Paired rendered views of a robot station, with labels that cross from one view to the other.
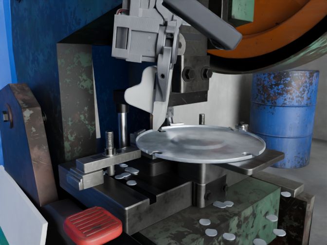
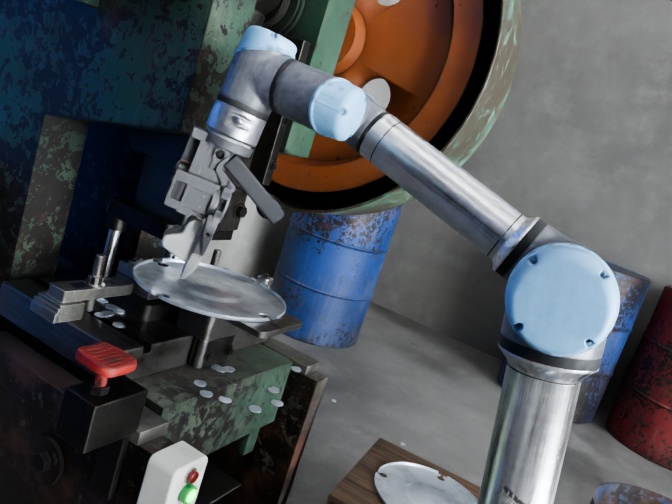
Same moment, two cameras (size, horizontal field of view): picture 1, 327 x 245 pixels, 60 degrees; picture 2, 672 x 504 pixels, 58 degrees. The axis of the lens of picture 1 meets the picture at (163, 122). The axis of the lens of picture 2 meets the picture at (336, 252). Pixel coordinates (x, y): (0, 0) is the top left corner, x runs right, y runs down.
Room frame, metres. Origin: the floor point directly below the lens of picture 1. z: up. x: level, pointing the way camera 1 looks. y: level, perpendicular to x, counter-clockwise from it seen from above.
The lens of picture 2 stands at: (-0.46, 0.15, 1.13)
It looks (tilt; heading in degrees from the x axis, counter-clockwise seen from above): 11 degrees down; 338
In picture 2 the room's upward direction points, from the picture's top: 18 degrees clockwise
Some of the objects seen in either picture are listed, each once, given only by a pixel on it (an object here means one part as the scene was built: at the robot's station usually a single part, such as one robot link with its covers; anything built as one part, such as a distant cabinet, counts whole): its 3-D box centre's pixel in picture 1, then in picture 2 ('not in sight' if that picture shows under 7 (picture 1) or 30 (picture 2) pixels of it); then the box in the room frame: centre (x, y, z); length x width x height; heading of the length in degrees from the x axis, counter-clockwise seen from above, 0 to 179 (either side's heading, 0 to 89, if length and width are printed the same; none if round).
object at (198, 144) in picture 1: (198, 140); (211, 288); (0.63, -0.08, 0.78); 0.29 x 0.29 x 0.01
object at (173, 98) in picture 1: (160, 100); (171, 225); (0.73, 0.01, 0.86); 0.20 x 0.16 x 0.05; 132
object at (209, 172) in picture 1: (214, 173); (222, 330); (0.59, -0.11, 0.72); 0.25 x 0.14 x 0.14; 42
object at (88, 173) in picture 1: (106, 154); (90, 283); (0.61, 0.13, 0.76); 0.17 x 0.06 x 0.10; 132
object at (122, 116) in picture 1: (122, 123); (111, 243); (0.71, 0.11, 0.81); 0.02 x 0.02 x 0.14
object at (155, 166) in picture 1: (160, 152); (153, 292); (0.73, 0.01, 0.72); 0.20 x 0.16 x 0.03; 132
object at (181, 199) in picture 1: (162, 169); (150, 314); (0.72, 0.00, 0.68); 0.45 x 0.30 x 0.06; 132
